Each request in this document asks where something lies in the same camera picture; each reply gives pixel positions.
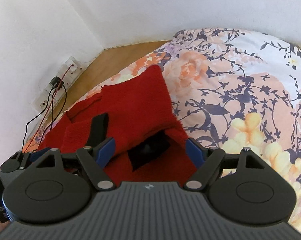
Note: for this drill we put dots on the black power adapter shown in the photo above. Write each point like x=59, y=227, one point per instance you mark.
x=56, y=83

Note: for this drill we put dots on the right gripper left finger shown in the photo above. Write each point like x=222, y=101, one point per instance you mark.
x=57, y=186

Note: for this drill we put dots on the red knit sweater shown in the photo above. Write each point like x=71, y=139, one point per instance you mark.
x=149, y=140

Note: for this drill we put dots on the white wall socket strip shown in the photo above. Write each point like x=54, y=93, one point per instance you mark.
x=66, y=76

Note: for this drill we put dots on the floral bed sheet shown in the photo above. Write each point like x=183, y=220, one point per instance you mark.
x=231, y=89

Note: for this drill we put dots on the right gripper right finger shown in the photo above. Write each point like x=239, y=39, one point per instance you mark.
x=241, y=187

